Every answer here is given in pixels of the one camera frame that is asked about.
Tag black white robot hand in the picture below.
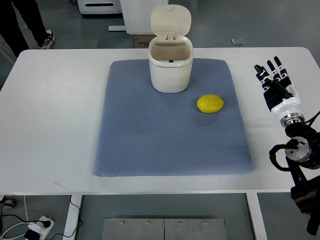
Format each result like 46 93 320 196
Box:
254 56 302 119

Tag yellow lemon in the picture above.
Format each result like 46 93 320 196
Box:
196 94 224 114

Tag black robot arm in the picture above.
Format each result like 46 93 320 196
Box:
269 113 320 236

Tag cream trash bin with lid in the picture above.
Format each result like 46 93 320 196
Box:
148 4 194 93

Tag grey floor socket plate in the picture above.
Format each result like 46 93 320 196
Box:
230 37 245 46

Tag right white table leg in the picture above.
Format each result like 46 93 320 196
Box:
246 193 268 240

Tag white table leg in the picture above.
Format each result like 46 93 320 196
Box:
246 193 268 240
62 194 83 240

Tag blue quilted mat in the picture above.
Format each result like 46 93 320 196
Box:
94 58 255 177

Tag cardboard box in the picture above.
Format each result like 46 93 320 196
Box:
132 34 156 49

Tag white cabinet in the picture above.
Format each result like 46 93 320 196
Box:
108 0 169 35

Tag white appliance with slot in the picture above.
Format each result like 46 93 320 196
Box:
77 0 122 15

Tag black white sneaker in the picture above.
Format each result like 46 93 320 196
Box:
38 30 56 50

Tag left white table leg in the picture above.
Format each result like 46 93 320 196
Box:
62 194 83 240

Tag person legs in black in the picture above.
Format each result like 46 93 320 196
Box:
0 0 48 58

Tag white power strip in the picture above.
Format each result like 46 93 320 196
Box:
28 216 55 240

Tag caster wheel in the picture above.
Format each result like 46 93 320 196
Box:
0 195 16 209

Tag black power cable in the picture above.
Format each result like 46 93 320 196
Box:
0 195 83 240

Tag white power cable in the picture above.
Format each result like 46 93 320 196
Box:
0 195 41 240

